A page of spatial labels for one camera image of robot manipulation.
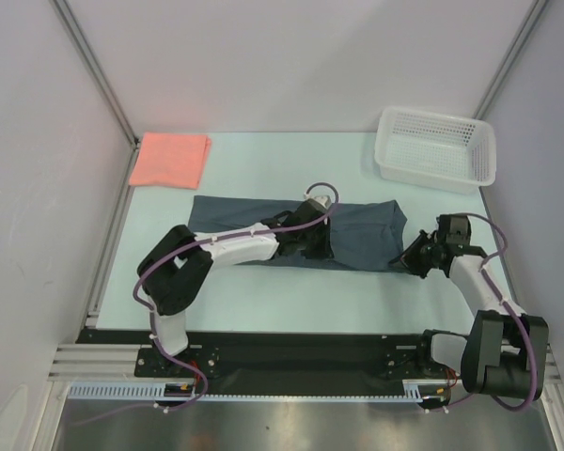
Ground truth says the blue-grey t shirt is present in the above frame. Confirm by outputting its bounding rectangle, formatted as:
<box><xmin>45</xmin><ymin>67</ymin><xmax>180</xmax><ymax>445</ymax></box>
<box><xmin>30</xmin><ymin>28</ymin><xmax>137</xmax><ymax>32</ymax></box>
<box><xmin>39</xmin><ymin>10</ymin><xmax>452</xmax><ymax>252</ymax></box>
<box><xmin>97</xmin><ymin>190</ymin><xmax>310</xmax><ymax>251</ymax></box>
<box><xmin>187</xmin><ymin>195</ymin><xmax>407</xmax><ymax>272</ymax></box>

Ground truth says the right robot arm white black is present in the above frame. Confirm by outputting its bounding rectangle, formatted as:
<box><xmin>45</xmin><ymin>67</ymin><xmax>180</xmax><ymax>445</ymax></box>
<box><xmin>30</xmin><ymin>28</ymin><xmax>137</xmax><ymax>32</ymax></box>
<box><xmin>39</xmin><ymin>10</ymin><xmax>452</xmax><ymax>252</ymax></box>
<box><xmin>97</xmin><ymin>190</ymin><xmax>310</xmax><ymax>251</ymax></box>
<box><xmin>388</xmin><ymin>212</ymin><xmax>549</xmax><ymax>412</ymax></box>

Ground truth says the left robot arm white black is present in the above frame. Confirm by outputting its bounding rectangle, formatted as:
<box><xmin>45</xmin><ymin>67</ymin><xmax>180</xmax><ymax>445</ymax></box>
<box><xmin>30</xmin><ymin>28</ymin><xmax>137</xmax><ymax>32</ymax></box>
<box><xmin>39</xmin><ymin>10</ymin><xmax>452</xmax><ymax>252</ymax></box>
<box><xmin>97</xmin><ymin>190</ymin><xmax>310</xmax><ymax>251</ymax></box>
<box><xmin>133</xmin><ymin>195</ymin><xmax>335</xmax><ymax>376</ymax></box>

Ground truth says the white plastic perforated basket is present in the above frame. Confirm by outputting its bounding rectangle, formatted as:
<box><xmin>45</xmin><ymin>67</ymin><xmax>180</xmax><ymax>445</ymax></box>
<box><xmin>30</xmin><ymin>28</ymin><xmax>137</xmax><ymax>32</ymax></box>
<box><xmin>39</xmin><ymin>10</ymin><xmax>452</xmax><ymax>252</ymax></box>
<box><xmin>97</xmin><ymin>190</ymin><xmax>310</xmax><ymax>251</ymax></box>
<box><xmin>374</xmin><ymin>106</ymin><xmax>497</xmax><ymax>194</ymax></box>

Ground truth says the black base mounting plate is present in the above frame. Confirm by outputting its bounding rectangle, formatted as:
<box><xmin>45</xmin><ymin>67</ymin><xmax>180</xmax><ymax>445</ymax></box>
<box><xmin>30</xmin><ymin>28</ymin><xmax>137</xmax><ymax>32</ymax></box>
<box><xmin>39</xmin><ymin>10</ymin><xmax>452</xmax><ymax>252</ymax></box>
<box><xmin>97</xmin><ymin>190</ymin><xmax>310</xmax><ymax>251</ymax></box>
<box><xmin>74</xmin><ymin>328</ymin><xmax>471</xmax><ymax>398</ymax></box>

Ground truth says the folded pink t shirt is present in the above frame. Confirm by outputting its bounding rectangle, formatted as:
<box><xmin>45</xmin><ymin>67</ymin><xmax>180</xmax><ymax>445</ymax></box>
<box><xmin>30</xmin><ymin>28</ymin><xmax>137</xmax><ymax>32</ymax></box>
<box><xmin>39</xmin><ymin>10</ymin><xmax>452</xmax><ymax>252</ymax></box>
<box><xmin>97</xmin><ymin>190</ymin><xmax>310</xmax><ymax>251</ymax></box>
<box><xmin>128</xmin><ymin>132</ymin><xmax>212</xmax><ymax>190</ymax></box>

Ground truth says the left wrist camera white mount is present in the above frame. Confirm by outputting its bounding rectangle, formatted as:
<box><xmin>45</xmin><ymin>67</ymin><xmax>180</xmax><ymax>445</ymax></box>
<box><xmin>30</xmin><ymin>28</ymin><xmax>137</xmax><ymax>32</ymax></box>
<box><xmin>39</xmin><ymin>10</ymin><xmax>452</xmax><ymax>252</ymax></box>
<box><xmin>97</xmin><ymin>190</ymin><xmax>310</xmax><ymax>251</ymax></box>
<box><xmin>304</xmin><ymin>194</ymin><xmax>334</xmax><ymax>212</ymax></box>

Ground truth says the white slotted cable duct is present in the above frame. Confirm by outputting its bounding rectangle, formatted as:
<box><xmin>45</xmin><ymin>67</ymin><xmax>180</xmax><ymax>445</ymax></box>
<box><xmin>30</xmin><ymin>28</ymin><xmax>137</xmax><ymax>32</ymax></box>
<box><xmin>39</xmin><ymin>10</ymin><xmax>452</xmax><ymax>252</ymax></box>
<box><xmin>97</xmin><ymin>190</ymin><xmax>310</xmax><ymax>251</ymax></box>
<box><xmin>68</xmin><ymin>381</ymin><xmax>448</xmax><ymax>404</ymax></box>

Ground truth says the right aluminium frame post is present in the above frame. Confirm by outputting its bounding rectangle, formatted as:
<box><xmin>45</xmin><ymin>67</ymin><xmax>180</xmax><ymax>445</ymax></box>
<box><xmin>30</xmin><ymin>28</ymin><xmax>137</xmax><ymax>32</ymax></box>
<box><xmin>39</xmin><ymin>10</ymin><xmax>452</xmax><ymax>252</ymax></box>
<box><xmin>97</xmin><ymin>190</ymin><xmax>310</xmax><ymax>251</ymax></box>
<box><xmin>473</xmin><ymin>0</ymin><xmax>553</xmax><ymax>120</ymax></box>

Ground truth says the aluminium frame post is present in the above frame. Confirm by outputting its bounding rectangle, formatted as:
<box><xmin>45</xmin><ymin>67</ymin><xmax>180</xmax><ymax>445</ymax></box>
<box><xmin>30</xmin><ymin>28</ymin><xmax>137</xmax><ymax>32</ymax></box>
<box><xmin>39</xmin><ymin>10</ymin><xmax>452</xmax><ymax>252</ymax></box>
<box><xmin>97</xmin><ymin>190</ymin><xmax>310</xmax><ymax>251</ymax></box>
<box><xmin>473</xmin><ymin>0</ymin><xmax>553</xmax><ymax>120</ymax></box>
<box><xmin>50</xmin><ymin>0</ymin><xmax>140</xmax><ymax>150</ymax></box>

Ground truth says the aluminium front rail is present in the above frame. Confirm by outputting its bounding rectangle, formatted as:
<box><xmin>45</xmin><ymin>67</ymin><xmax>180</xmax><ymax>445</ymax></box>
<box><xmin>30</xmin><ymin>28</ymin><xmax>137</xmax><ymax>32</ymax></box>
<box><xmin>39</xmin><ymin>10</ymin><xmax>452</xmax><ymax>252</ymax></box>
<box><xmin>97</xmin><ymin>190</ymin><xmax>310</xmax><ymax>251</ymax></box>
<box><xmin>46</xmin><ymin>342</ymin><xmax>558</xmax><ymax>384</ymax></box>

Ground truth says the left aluminium frame post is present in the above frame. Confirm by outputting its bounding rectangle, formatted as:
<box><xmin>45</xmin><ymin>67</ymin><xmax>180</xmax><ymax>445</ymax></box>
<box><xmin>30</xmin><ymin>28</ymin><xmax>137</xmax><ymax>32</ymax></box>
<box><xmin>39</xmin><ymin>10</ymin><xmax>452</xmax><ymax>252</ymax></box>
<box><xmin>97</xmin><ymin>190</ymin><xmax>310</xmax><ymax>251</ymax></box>
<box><xmin>50</xmin><ymin>0</ymin><xmax>140</xmax><ymax>150</ymax></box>

